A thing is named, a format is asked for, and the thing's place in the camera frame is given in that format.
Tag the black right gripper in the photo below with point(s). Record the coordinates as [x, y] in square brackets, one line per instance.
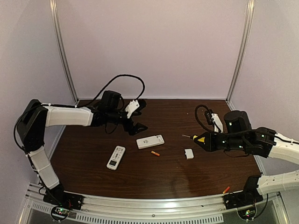
[208, 141]

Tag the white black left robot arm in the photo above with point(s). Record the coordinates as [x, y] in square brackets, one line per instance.
[31, 127]

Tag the yellow handled screwdriver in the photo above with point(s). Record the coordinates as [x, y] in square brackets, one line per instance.
[195, 138]

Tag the right aluminium corner post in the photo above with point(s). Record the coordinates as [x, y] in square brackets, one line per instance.
[249, 14]

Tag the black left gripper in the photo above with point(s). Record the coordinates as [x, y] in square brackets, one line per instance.
[127, 119]

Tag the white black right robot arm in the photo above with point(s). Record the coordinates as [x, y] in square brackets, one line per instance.
[263, 142]

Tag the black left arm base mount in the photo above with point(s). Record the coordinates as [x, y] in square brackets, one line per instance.
[61, 198]

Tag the red orange battery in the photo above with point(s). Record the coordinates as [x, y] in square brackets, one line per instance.
[155, 153]
[226, 190]

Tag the white battery cover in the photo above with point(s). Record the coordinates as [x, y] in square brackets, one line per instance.
[189, 154]

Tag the aluminium front rail frame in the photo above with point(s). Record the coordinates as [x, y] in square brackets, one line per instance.
[194, 210]

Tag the left aluminium corner post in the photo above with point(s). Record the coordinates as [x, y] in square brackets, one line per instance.
[61, 49]

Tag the aluminium corner post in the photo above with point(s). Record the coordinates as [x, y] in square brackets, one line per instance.
[249, 14]
[61, 49]

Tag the large white remote control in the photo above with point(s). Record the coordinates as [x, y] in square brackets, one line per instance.
[150, 141]

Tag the small white remote control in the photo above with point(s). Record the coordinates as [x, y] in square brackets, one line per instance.
[116, 157]

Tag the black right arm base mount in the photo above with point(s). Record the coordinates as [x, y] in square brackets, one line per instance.
[249, 196]

